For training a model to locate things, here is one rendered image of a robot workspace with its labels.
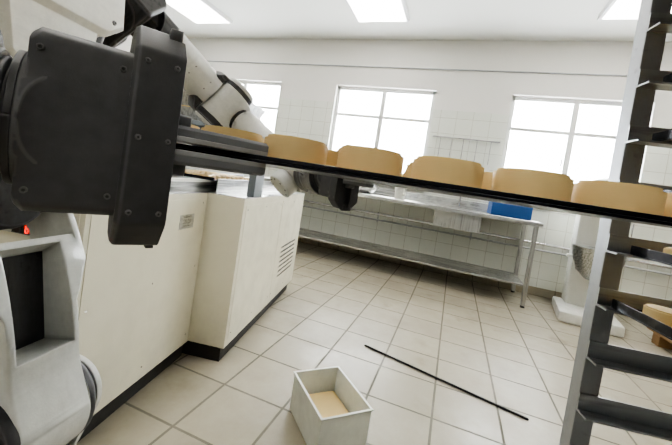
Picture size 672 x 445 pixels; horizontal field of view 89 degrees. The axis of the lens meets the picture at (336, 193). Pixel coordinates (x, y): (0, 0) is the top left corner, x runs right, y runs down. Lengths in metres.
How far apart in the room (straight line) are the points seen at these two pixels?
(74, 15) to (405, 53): 4.58
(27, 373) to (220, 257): 1.22
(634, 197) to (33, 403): 0.71
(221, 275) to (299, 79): 4.02
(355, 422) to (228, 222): 1.01
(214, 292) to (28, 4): 1.45
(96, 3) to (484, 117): 4.38
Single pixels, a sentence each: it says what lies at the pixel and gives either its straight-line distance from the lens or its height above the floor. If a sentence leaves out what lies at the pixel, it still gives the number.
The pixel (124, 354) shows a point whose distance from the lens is 1.58.
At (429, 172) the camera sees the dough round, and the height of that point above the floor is 1.01.
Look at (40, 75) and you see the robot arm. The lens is 0.21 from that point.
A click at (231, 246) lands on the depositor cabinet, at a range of 1.76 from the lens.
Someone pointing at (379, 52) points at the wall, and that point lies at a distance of 5.12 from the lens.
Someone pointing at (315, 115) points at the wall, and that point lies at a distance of 5.14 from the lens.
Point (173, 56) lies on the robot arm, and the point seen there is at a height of 1.05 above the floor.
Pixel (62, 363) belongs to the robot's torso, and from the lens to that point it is 0.70.
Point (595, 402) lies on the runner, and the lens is 0.79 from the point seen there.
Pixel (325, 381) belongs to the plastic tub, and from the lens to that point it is 1.74.
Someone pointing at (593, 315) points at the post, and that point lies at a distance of 0.74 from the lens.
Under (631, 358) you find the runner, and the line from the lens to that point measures 0.78.
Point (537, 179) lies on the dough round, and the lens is 0.25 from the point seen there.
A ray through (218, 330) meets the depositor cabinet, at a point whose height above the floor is 0.17.
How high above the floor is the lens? 1.00
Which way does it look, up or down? 2 degrees down
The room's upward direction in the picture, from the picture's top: 9 degrees clockwise
